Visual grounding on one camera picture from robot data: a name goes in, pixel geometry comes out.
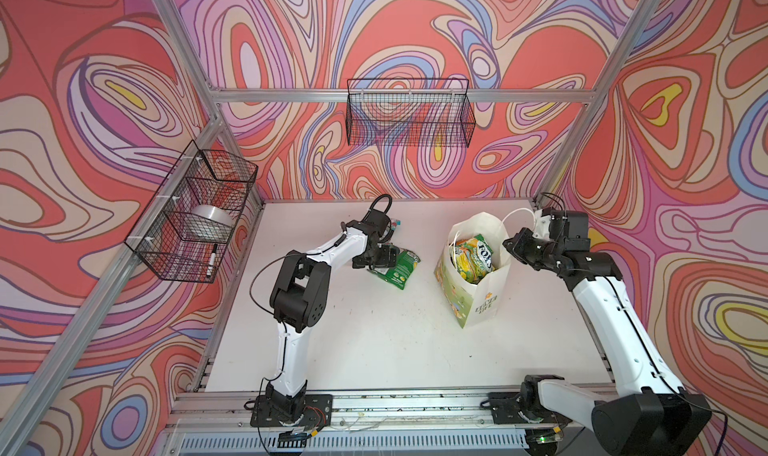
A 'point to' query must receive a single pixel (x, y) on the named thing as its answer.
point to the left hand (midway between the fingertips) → (385, 261)
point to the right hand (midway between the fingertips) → (504, 247)
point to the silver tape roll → (212, 214)
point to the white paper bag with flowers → (476, 302)
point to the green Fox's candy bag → (399, 274)
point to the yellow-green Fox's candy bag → (472, 257)
